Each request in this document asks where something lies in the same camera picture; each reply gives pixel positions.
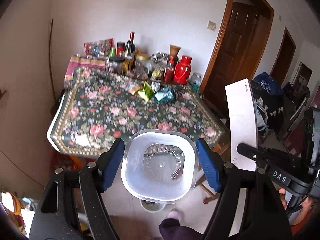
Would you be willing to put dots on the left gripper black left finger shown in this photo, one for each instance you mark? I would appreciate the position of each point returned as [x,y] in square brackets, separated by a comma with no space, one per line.
[108,164]

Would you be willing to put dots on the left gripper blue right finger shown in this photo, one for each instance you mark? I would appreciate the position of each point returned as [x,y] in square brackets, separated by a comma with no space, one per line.
[212,165]

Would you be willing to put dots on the brown paper packet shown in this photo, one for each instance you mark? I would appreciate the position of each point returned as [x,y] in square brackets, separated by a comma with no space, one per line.
[134,89]

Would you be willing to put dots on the green snack packet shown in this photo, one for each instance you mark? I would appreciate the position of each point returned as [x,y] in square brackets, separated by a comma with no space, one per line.
[146,92]

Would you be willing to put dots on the teal bag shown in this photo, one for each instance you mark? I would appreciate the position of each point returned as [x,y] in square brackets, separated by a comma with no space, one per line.
[165,94]

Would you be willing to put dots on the grey foil ball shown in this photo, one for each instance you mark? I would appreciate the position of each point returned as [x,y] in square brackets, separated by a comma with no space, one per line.
[155,86]

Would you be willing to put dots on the white long box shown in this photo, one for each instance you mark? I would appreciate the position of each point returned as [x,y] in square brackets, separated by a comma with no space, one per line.
[243,124]

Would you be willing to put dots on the white trash bucket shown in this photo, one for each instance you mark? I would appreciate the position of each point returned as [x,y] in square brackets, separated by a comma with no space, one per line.
[152,207]

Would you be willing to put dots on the person right hand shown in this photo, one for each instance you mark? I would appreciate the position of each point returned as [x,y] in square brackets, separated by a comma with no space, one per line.
[303,211]

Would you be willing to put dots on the wooden stool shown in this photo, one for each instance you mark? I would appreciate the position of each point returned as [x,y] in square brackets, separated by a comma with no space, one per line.
[225,190]

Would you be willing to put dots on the blue clothes pile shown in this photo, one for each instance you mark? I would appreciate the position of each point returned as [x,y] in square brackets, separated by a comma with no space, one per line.
[270,98]

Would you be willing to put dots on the glass jar beside table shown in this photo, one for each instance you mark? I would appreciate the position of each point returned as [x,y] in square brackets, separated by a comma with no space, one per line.
[195,79]

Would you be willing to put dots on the red thermos jug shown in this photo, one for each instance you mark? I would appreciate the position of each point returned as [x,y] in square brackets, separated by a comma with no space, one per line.
[182,70]

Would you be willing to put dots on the yellow oil bottle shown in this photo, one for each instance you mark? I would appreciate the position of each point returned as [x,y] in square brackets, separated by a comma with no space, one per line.
[128,64]

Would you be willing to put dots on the red sauce bottle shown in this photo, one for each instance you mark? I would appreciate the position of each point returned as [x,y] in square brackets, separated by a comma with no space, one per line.
[169,70]

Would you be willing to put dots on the custard apple fruit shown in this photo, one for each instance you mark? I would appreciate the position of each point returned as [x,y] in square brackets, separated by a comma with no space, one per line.
[157,74]

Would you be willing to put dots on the clear jar with gold lid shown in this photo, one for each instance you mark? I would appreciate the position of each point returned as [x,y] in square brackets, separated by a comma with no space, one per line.
[142,64]

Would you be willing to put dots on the striped pink cloth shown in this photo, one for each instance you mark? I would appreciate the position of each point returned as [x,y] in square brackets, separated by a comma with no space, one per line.
[76,62]

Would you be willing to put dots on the red patterned snack bag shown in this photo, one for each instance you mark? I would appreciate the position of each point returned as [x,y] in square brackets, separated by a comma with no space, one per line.
[99,48]

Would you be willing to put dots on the dark wine bottle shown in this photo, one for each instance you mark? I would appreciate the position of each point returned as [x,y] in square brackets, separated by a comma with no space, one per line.
[130,47]

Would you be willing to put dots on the brown ceramic vase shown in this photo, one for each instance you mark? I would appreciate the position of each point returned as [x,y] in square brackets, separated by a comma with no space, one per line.
[174,50]

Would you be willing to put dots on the brown wooden door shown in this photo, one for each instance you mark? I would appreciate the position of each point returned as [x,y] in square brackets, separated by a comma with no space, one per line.
[241,42]

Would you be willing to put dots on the wall light switch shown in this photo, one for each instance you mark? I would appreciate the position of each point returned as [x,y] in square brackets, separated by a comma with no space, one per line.
[211,26]

